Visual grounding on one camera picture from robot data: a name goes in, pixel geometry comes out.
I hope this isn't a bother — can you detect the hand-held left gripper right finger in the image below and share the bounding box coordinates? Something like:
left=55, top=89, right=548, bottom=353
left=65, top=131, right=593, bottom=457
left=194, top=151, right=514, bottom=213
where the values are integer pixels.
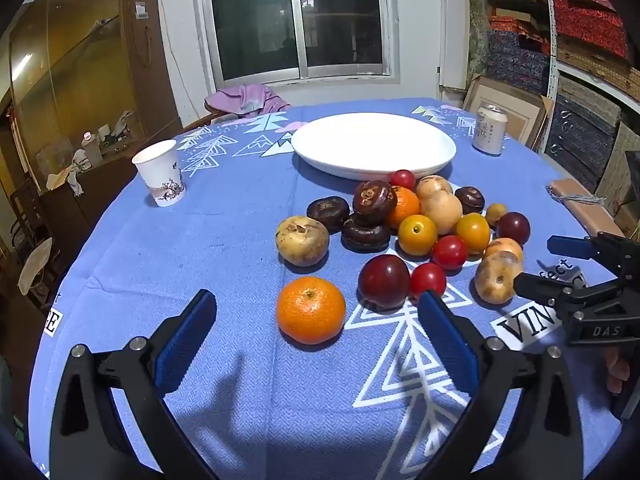
left=415, top=290, right=585, bottom=480

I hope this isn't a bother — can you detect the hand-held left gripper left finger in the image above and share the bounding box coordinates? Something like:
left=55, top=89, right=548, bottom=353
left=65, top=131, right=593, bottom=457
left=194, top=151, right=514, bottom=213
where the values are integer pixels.
left=49, top=289, right=221, bottom=480

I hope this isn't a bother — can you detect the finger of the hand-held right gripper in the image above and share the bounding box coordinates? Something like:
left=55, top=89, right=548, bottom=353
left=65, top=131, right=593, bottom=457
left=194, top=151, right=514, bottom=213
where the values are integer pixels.
left=546, top=231, right=640, bottom=281
left=513, top=271, right=640, bottom=314

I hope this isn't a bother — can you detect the tan dark-spotted round fruit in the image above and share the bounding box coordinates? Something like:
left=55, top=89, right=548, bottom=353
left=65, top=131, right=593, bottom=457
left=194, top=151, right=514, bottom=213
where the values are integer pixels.
left=474, top=251, right=524, bottom=307

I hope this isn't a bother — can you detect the dark red plum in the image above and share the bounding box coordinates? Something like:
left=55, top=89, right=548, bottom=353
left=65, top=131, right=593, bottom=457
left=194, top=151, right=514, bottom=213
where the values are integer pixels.
left=496, top=211, right=531, bottom=247
left=357, top=254, right=412, bottom=311

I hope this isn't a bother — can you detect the red cherry tomato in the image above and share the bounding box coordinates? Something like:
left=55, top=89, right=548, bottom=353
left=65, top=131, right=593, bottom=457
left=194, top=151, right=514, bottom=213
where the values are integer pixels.
left=410, top=262, right=447, bottom=301
left=431, top=235, right=469, bottom=272
left=390, top=169, right=417, bottom=192

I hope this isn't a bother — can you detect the small yellow-brown longan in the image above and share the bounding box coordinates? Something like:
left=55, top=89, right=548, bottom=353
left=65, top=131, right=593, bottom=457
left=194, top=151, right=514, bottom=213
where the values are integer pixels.
left=485, top=202, right=509, bottom=228

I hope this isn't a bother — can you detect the yellow cherry tomato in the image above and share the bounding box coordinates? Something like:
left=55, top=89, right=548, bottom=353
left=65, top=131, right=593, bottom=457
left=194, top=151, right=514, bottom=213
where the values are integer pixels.
left=455, top=213, right=492, bottom=255
left=397, top=214, right=439, bottom=256

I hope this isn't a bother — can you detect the small dark brown water chestnut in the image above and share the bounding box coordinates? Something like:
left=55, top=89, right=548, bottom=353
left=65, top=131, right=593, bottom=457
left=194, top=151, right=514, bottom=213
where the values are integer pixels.
left=452, top=186, right=486, bottom=215

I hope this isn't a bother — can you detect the large pale tan pear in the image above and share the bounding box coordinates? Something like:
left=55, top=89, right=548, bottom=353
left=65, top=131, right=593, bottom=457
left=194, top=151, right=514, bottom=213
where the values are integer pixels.
left=420, top=192, right=464, bottom=236

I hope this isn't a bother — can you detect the orange mandarin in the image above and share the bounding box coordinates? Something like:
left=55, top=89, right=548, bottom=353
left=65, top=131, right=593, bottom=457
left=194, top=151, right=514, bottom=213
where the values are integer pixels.
left=276, top=276, right=347, bottom=346
left=385, top=186, right=422, bottom=231

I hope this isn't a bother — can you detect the tan dimpled round fruit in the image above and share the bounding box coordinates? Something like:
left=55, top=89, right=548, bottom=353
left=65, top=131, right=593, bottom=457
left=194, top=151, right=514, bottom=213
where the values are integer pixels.
left=275, top=215, right=331, bottom=267

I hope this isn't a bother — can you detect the white oval plate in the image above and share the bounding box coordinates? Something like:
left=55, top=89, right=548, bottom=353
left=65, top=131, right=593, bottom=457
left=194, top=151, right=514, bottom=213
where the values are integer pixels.
left=291, top=112, right=457, bottom=181

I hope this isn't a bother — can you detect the person's right hand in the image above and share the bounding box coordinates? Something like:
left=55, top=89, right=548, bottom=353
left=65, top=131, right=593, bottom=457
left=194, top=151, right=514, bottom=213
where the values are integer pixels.
left=604, top=346, right=633, bottom=394

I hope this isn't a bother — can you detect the blue printed tablecloth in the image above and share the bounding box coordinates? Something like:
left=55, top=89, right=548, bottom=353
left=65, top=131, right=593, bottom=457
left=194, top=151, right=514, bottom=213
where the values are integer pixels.
left=27, top=97, right=626, bottom=480

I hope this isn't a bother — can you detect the stack of dark embossed boxes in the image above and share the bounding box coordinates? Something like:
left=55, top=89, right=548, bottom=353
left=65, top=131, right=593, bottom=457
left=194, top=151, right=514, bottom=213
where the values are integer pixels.
left=545, top=77, right=623, bottom=193

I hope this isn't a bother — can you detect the white drink can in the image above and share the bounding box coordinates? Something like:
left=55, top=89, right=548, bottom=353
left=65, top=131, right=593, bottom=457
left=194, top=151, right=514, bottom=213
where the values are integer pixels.
left=472, top=103, right=509, bottom=155

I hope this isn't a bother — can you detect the tan speckled round fruit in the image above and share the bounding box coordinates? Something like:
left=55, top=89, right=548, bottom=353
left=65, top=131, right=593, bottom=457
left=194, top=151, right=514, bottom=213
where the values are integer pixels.
left=415, top=175, right=454, bottom=200

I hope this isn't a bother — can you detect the white floral paper cup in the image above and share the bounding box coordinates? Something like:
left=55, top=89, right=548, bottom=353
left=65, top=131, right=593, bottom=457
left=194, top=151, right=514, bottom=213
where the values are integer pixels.
left=131, top=139, right=187, bottom=208

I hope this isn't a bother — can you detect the white mesh object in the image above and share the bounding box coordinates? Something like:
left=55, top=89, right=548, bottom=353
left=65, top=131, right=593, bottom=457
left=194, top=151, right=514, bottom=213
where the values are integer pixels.
left=19, top=236, right=55, bottom=297

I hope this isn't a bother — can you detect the stack of brown woven boxes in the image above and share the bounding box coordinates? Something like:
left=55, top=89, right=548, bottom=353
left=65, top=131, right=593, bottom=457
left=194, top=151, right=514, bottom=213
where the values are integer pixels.
left=555, top=35, right=640, bottom=111

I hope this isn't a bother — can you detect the stack of blue patterned boxes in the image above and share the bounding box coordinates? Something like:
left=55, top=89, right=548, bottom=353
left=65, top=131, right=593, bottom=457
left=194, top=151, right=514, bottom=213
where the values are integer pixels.
left=486, top=27, right=551, bottom=96

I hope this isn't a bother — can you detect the white metal shelf rack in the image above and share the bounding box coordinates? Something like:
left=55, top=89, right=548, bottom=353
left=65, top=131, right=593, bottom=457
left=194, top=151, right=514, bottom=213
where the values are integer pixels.
left=537, top=0, right=640, bottom=111

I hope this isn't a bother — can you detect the crumpled white tissue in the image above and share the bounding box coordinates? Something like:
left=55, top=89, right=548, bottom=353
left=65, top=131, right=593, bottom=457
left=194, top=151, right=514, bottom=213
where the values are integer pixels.
left=47, top=157, right=88, bottom=196

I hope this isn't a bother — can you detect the dark wooden chair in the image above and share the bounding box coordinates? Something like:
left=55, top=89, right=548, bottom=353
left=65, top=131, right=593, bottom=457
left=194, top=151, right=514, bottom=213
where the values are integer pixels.
left=10, top=177, right=56, bottom=281

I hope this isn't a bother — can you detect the stack of red patterned boxes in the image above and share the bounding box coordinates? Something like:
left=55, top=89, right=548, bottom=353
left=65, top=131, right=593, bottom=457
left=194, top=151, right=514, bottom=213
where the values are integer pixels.
left=552, top=0, right=631, bottom=58

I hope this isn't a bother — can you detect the orange patterned box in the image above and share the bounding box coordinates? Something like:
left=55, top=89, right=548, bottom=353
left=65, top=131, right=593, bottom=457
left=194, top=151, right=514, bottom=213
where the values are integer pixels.
left=487, top=15, right=526, bottom=33

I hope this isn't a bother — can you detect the green marbled panel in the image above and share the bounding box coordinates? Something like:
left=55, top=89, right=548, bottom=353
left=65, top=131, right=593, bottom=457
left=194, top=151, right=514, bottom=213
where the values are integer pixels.
left=467, top=0, right=491, bottom=91

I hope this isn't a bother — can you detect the white leaning board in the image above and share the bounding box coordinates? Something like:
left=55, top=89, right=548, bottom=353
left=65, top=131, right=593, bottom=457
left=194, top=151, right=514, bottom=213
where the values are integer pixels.
left=439, top=0, right=475, bottom=92

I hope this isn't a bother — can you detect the purple jacket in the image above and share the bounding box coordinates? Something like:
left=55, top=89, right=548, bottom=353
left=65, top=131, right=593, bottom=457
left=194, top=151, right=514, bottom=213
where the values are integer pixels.
left=204, top=85, right=292, bottom=117

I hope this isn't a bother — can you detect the wooden glass cabinet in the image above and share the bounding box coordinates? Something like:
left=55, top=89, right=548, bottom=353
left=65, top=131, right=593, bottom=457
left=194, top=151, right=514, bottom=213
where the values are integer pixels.
left=0, top=0, right=183, bottom=241

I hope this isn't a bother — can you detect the sliding glass window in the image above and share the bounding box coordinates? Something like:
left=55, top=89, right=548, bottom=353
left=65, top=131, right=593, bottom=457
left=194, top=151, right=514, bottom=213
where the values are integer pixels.
left=192, top=0, right=401, bottom=88

